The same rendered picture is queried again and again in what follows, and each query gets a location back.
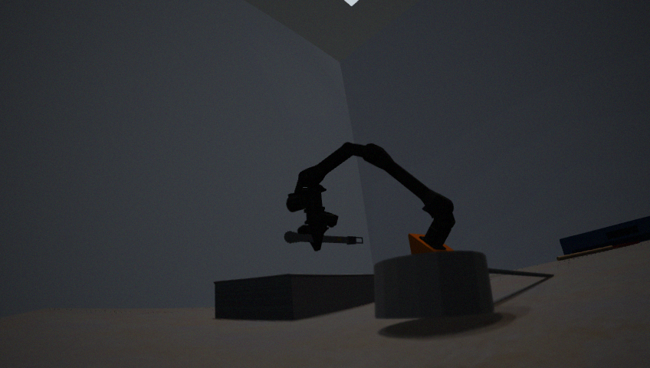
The dark grey saucepan with long handle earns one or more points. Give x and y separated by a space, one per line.
435 284

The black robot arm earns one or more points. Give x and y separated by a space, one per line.
439 207

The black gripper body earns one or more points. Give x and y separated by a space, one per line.
315 218

